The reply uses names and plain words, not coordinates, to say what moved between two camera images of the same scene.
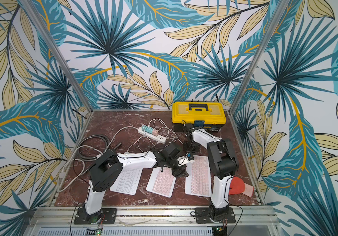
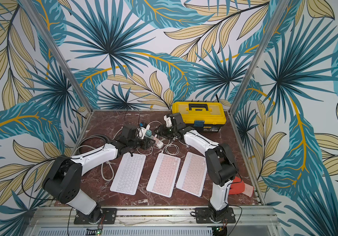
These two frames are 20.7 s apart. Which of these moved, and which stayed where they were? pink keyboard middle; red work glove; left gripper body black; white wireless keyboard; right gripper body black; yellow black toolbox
Moved: right gripper body black; left gripper body black
Stayed: pink keyboard middle; red work glove; white wireless keyboard; yellow black toolbox
